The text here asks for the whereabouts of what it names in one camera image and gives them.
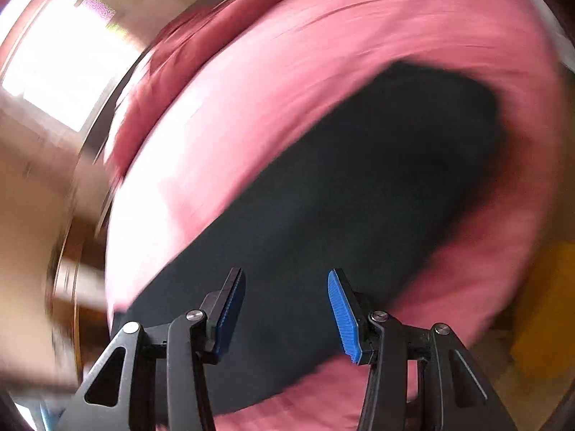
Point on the pink bed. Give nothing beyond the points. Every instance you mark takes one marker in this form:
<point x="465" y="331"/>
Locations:
<point x="269" y="98"/>

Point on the red quilt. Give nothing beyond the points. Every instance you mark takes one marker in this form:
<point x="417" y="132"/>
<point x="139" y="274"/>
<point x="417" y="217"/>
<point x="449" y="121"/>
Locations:
<point x="179" y="72"/>

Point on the black embroidered pants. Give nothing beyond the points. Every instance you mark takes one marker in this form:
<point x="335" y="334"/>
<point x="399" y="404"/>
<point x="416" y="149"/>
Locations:
<point x="341" y="179"/>

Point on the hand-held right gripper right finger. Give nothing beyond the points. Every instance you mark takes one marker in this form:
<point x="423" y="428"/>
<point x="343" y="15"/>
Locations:
<point x="343" y="314"/>

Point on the bright window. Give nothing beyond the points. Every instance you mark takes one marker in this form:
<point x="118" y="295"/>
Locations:
<point x="67" y="54"/>

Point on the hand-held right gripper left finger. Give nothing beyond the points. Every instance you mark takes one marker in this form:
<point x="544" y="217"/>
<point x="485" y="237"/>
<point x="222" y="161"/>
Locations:
<point x="224" y="318"/>

